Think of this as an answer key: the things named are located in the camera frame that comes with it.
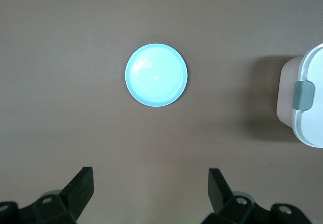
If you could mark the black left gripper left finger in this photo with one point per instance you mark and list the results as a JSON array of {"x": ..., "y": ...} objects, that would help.
[{"x": 63, "y": 206}]

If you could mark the brown table mat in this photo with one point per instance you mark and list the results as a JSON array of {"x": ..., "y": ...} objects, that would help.
[{"x": 75, "y": 57}]

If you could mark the white lidded storage box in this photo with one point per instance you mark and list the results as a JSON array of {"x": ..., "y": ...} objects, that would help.
[{"x": 313, "y": 123}]

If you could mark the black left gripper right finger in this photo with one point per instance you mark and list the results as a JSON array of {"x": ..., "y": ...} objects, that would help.
[{"x": 239, "y": 210}]

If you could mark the light blue round plate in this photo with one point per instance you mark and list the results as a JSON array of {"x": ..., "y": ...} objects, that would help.
[{"x": 156, "y": 75}]

